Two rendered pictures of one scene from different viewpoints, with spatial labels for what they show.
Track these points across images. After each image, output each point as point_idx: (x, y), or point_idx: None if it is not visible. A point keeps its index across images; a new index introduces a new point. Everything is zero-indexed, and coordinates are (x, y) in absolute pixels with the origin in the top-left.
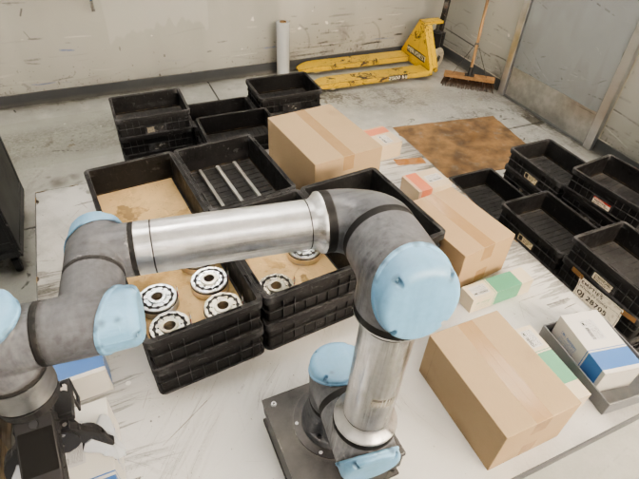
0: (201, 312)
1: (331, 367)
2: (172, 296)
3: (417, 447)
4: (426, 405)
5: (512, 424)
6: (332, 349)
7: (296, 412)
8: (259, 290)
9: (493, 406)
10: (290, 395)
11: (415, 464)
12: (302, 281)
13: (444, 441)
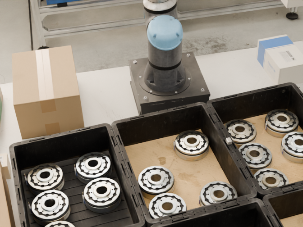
0: (259, 140)
1: (170, 22)
2: (286, 144)
3: (111, 92)
4: (92, 110)
5: (63, 49)
6: (166, 32)
7: (188, 83)
8: (208, 108)
9: (66, 56)
10: (190, 93)
11: (117, 85)
12: (164, 157)
13: (92, 92)
